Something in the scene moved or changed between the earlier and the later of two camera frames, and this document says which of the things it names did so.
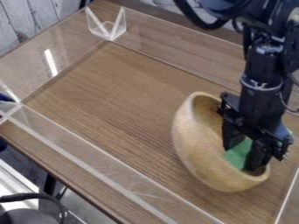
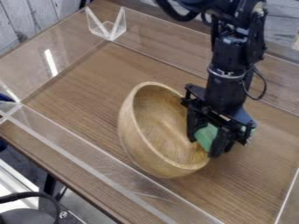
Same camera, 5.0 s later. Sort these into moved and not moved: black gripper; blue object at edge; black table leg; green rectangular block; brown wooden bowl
Moved: brown wooden bowl; green rectangular block; black gripper
Not moved: blue object at edge; black table leg
